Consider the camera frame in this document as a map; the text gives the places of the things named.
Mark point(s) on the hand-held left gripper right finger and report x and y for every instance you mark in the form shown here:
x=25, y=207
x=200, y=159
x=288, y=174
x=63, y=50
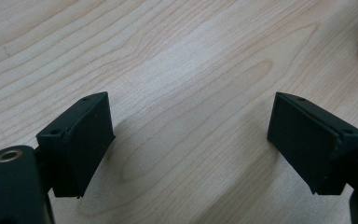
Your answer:
x=304, y=140

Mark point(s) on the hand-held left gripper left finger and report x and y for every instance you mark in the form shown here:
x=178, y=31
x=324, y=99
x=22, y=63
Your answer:
x=80, y=146

